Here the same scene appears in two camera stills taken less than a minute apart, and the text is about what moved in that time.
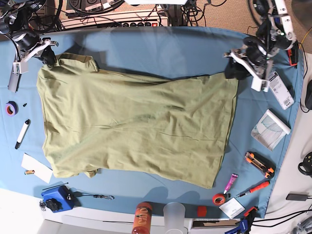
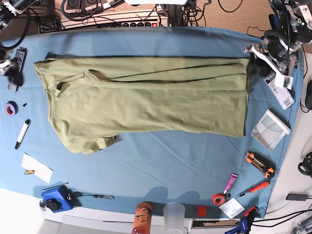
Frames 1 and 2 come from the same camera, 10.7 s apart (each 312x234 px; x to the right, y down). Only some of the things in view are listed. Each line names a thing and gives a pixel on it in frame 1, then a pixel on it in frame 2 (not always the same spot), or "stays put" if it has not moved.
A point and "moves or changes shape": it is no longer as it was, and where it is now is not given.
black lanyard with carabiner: x=78 y=194 stays put
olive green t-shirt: x=94 y=120 moves or changes shape
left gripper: x=29 y=44 -> x=9 y=67
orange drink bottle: x=142 y=220 stays put
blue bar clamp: x=245 y=224 stays put
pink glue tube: x=230 y=182 stays put
